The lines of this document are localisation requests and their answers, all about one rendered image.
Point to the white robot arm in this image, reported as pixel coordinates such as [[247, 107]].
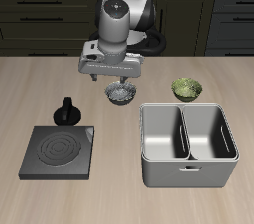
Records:
[[114, 26]]

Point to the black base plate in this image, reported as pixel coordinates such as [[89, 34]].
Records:
[[152, 42]]

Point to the dark grey stove plate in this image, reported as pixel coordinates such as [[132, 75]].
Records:
[[58, 152]]

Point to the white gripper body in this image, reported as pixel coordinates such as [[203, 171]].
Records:
[[112, 68]]

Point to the black bowl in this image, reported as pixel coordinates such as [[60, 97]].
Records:
[[120, 93]]

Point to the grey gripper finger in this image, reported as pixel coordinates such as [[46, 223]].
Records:
[[94, 77], [122, 80]]

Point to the round black knob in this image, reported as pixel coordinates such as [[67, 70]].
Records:
[[67, 113]]

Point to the dark kitchen cupboards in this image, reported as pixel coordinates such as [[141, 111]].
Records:
[[185, 20]]

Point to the white two-bin basket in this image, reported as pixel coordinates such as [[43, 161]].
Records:
[[189, 145]]

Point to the green bowl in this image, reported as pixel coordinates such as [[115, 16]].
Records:
[[186, 89]]

